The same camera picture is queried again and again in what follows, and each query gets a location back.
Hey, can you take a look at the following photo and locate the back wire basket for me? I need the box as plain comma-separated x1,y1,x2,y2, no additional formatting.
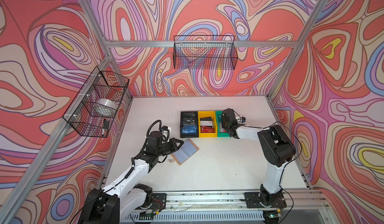
173,34,238,70

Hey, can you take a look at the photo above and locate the aluminium front rail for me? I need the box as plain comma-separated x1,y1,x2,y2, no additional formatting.
119,190,336,224

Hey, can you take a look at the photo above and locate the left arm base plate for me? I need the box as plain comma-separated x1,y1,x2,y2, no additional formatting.
136,193,167,211

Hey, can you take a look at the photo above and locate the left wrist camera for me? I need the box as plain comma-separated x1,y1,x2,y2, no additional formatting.
161,126,172,136

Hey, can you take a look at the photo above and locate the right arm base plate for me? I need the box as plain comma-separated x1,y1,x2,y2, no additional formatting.
244,191,287,209

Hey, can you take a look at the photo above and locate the left wire basket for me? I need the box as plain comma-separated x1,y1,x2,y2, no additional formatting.
63,67,130,138

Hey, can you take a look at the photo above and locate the wire basket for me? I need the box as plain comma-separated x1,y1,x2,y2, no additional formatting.
173,34,238,70
63,67,130,138

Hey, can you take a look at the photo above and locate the yellow plastic bin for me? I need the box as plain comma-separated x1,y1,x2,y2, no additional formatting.
198,111,218,138

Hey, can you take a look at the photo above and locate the tan leather card holder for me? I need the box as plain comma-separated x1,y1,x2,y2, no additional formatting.
171,139,199,165

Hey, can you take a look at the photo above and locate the black plastic bin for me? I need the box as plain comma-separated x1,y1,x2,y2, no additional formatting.
180,111,199,138

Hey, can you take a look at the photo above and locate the green plastic bin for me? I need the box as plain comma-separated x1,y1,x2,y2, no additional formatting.
215,111,230,138

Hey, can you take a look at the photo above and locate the silver tape roll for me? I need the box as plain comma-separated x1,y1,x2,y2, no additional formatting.
96,98,118,110

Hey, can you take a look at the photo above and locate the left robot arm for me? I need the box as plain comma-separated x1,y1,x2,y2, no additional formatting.
71,120,184,224

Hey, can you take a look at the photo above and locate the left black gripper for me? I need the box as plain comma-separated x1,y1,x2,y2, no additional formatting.
154,138,184,158

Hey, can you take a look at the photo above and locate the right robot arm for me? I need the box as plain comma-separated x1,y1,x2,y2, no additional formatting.
221,109,296,209

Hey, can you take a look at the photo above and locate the small black box in basket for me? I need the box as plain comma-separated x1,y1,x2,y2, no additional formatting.
103,119,110,130

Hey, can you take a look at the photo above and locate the red credit card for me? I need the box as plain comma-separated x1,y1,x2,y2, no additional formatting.
200,126,216,134

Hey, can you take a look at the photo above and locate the blue VIP credit card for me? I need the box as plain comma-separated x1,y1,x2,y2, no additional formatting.
182,125,197,135

